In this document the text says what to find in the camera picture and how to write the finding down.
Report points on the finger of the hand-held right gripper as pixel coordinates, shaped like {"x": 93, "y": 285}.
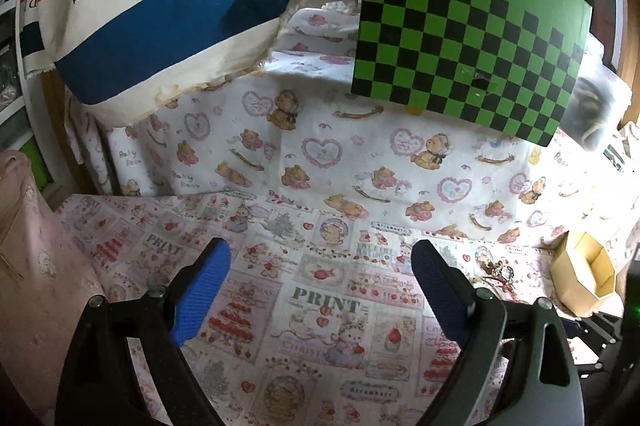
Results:
{"x": 597, "y": 331}

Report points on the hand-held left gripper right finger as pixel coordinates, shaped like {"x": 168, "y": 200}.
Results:
{"x": 440, "y": 291}

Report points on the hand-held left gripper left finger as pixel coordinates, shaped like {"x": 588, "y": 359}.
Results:
{"x": 202, "y": 291}

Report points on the yellow octagonal box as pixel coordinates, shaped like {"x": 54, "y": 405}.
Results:
{"x": 575, "y": 278}

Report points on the strawberry printed cloth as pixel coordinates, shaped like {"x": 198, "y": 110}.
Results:
{"x": 320, "y": 296}

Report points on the pink cloth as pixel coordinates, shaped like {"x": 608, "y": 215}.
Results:
{"x": 45, "y": 276}

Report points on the teddy bear printed cloth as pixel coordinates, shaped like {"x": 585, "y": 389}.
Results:
{"x": 350, "y": 146}

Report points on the clear plastic container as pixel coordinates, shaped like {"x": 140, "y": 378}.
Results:
{"x": 597, "y": 101}

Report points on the green checkerboard board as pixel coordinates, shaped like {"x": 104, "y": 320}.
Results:
{"x": 465, "y": 36}

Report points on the large striped pillow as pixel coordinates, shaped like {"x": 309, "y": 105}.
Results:
{"x": 165, "y": 21}

